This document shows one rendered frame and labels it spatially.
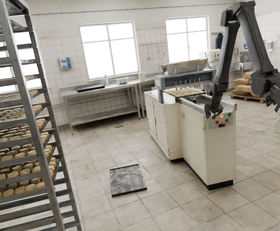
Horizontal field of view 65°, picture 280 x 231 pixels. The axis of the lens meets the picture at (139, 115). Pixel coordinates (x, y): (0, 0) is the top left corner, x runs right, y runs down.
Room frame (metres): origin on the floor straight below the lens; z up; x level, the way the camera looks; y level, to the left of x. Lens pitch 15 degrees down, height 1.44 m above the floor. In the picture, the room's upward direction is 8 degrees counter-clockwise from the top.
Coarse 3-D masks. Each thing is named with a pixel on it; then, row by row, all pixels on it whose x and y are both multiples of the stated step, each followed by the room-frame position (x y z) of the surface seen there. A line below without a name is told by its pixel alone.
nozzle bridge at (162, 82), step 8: (192, 72) 2.68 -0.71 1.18; (200, 72) 2.69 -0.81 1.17; (208, 72) 2.79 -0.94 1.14; (160, 80) 2.63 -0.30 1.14; (168, 80) 2.72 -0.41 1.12; (176, 80) 2.73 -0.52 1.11; (184, 80) 2.75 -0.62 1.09; (192, 80) 2.76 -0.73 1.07; (200, 80) 2.78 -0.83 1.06; (208, 80) 2.76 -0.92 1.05; (160, 88) 2.67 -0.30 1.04; (168, 88) 2.67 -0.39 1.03; (160, 96) 2.72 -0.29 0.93
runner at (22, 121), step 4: (12, 120) 0.95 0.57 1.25; (16, 120) 0.96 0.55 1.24; (20, 120) 0.96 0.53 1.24; (24, 120) 0.96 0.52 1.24; (36, 120) 0.97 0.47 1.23; (0, 124) 0.94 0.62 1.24; (4, 124) 0.95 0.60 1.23; (8, 124) 0.95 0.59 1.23; (12, 124) 0.95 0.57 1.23; (16, 124) 0.96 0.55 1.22; (20, 124) 0.96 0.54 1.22; (24, 124) 0.96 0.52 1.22; (0, 128) 0.94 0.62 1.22
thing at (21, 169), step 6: (48, 150) 1.24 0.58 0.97; (48, 156) 1.19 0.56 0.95; (30, 162) 1.10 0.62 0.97; (36, 162) 1.13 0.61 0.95; (0, 168) 1.08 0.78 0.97; (6, 168) 1.08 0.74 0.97; (12, 168) 1.05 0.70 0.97; (18, 168) 1.04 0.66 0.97; (24, 168) 1.04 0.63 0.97; (30, 168) 1.05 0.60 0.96; (36, 168) 1.01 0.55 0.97; (0, 174) 1.00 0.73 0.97; (6, 174) 1.02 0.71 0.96; (12, 174) 0.98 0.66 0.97; (18, 174) 1.00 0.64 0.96; (24, 174) 0.98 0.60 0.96
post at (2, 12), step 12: (0, 0) 0.94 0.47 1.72; (0, 12) 0.94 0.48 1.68; (0, 24) 0.94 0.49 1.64; (12, 36) 0.95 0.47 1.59; (12, 48) 0.94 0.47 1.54; (12, 60) 0.94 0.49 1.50; (24, 84) 0.94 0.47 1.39; (24, 96) 0.94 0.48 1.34; (24, 108) 0.94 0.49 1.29; (36, 132) 0.94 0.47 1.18; (36, 144) 0.94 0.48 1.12; (48, 168) 0.96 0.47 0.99; (48, 180) 0.94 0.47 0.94; (48, 192) 0.94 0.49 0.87; (60, 216) 0.95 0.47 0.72; (60, 228) 0.94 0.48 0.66
